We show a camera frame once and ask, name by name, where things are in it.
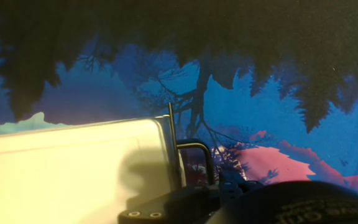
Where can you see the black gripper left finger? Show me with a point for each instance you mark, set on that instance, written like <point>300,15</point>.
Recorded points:
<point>172,205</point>

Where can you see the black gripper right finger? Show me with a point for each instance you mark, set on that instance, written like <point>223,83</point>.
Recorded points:
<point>230,186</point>

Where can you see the white drawer cabinet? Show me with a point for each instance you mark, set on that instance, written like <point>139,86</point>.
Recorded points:
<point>57,174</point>

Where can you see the blue forest print mat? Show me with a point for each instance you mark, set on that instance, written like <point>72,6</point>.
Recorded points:
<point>275,109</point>

